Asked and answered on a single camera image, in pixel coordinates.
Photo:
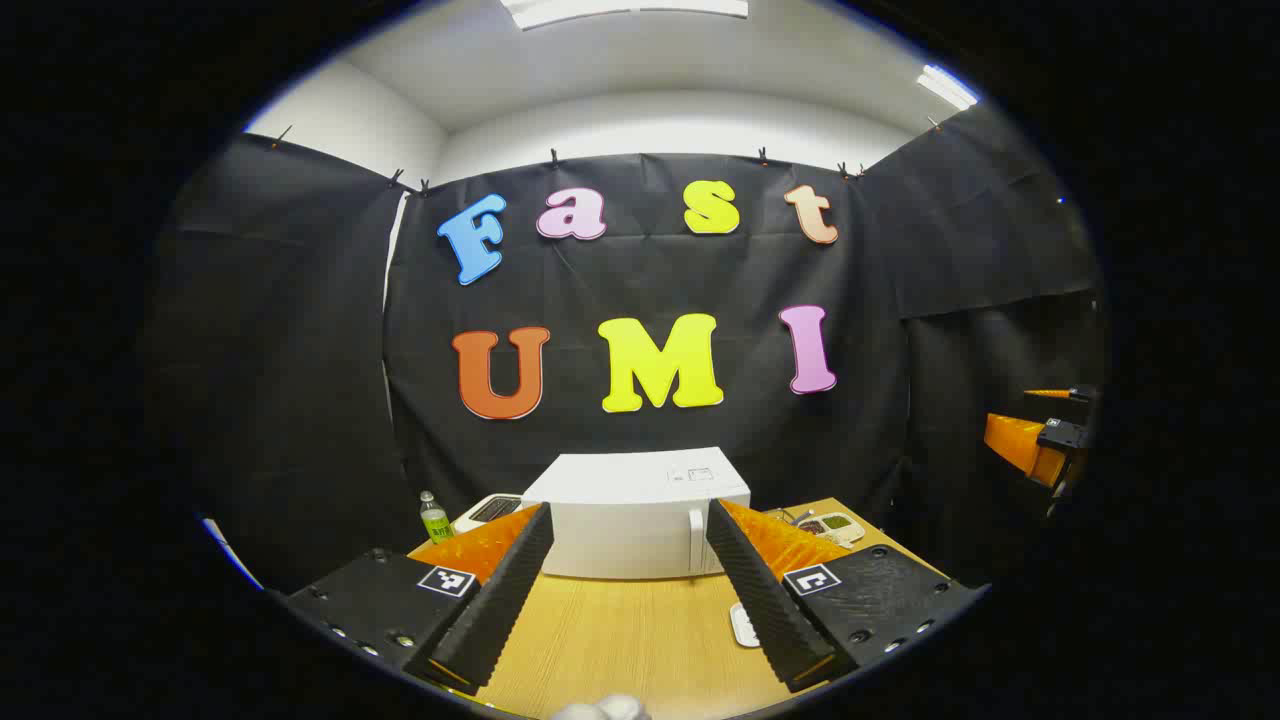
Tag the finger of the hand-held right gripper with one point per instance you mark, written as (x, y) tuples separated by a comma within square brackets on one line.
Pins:
[(1020, 440), (1062, 393)]

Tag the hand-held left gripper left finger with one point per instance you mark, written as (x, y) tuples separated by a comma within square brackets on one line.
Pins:
[(500, 610)]

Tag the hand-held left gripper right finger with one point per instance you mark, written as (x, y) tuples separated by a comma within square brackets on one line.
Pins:
[(765, 600)]

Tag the white square plate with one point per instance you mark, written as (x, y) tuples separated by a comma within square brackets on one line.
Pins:
[(742, 625)]

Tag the white microwave oven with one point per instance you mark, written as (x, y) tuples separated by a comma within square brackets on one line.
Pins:
[(620, 520)]

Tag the white toaster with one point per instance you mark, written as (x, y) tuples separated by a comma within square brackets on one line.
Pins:
[(490, 510)]

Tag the white divided dish with beans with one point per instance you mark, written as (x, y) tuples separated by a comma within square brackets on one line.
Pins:
[(835, 525)]

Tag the green drink bottle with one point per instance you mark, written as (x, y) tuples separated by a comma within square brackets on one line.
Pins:
[(436, 522)]

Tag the ceiling light panel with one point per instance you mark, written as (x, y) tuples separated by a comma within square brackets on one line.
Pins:
[(620, 8), (947, 87)]

